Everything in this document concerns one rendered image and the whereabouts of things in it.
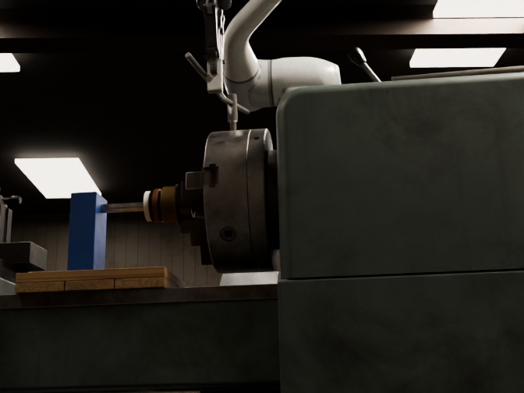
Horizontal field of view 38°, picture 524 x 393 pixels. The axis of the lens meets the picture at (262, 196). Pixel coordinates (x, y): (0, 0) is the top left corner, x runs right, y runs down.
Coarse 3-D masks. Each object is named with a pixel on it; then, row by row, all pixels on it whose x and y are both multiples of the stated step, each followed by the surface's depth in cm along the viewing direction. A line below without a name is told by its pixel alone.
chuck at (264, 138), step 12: (252, 132) 162; (264, 132) 161; (252, 144) 157; (264, 144) 157; (252, 156) 155; (264, 156) 155; (252, 168) 153; (264, 168) 154; (252, 180) 152; (264, 180) 153; (252, 192) 152; (264, 192) 152; (252, 204) 152; (264, 204) 152; (252, 216) 152; (264, 216) 152; (252, 228) 153; (264, 228) 152; (252, 240) 154; (264, 240) 154; (264, 252) 156; (276, 252) 171; (264, 264) 159; (276, 264) 170
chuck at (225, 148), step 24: (216, 144) 158; (240, 144) 157; (240, 168) 153; (216, 192) 152; (240, 192) 152; (216, 216) 153; (240, 216) 152; (216, 240) 154; (240, 240) 154; (216, 264) 159; (240, 264) 159
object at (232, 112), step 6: (228, 96) 170; (234, 96) 169; (234, 102) 169; (228, 108) 169; (234, 108) 169; (228, 114) 169; (234, 114) 169; (228, 120) 169; (234, 120) 169; (234, 126) 169
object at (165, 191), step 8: (176, 184) 168; (152, 192) 168; (160, 192) 168; (168, 192) 166; (152, 200) 166; (160, 200) 166; (168, 200) 165; (152, 208) 166; (160, 208) 166; (168, 208) 165; (176, 208) 165; (184, 208) 166; (192, 208) 171; (152, 216) 167; (160, 216) 167; (168, 216) 166; (176, 216) 165; (184, 216) 167; (192, 216) 168; (168, 224) 169
